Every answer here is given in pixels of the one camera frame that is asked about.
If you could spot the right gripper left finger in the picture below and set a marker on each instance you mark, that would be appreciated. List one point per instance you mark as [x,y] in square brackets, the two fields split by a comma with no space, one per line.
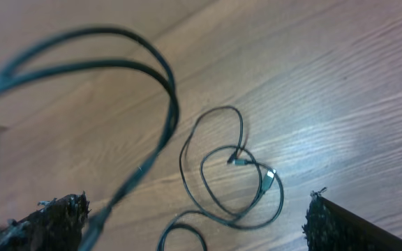
[56,226]

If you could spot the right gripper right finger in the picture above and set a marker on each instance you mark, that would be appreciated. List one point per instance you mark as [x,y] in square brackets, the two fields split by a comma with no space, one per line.
[330,227]

